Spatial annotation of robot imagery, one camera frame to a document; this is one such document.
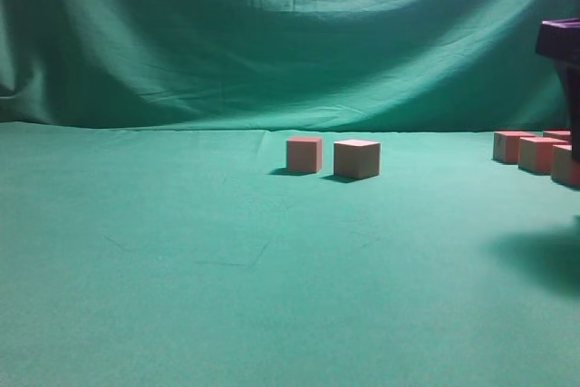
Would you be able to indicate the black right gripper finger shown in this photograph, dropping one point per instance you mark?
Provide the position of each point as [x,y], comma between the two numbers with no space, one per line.
[569,79]

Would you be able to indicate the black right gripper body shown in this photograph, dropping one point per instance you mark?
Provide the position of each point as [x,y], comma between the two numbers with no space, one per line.
[558,40]

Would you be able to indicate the red wooden cube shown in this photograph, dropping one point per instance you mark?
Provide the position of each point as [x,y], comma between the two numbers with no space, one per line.
[564,169]
[560,135]
[535,154]
[506,145]

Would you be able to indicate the red cube placed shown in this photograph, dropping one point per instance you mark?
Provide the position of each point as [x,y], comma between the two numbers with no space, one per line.
[304,154]
[356,159]

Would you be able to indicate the red wooden cube back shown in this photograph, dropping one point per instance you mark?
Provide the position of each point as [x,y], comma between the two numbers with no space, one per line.
[560,135]

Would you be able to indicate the green cloth backdrop and cover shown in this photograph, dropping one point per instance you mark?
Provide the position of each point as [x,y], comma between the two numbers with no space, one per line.
[151,234]

